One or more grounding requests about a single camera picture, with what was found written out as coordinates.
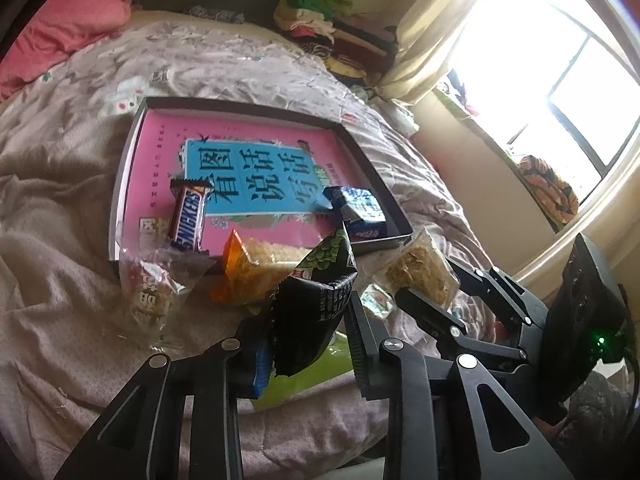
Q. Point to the dark floral cloth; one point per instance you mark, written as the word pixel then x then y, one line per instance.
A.
pixel 215 14

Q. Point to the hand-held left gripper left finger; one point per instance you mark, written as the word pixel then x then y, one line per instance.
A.
pixel 262 372

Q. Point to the clear packet of crispy noodles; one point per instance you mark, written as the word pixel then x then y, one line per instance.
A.
pixel 415 265

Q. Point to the black and green snack packet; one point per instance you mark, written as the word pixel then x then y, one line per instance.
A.
pixel 310 310

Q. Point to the person's right forearm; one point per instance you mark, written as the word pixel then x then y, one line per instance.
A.
pixel 595 405

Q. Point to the orange cracker packet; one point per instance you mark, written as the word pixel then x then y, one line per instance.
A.
pixel 260 265

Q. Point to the cream curtain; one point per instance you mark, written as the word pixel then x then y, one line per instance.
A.
pixel 425 35

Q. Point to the brown chocolate bar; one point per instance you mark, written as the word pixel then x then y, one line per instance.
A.
pixel 187 215

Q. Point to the pile of folded clothes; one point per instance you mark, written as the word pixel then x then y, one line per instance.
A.
pixel 350 40

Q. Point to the dark shallow cardboard box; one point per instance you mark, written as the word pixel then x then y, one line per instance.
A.
pixel 372 172

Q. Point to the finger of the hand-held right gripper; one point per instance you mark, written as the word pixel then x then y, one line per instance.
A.
pixel 495 285
pixel 430 312

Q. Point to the pink and blue book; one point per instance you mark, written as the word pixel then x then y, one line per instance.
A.
pixel 160 170

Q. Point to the printed pink quilt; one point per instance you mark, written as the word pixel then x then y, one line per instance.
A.
pixel 75 160

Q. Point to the orange patterned cushion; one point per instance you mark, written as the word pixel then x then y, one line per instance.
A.
pixel 547 190

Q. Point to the hanging colourful clothes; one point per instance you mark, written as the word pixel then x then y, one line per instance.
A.
pixel 462 92

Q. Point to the small green and white packet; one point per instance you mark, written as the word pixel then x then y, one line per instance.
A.
pixel 377 302

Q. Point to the blue and white snack packet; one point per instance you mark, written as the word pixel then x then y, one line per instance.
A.
pixel 362 210

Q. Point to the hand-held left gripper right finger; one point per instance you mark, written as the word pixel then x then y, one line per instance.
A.
pixel 361 350

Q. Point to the window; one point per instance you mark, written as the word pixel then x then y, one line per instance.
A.
pixel 575 85

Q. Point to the pink pillow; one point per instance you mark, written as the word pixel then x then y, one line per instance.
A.
pixel 55 30

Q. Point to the clear packet with red print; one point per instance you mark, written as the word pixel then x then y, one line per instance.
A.
pixel 150 295

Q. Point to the lime green packet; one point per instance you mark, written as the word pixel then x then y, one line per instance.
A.
pixel 310 380

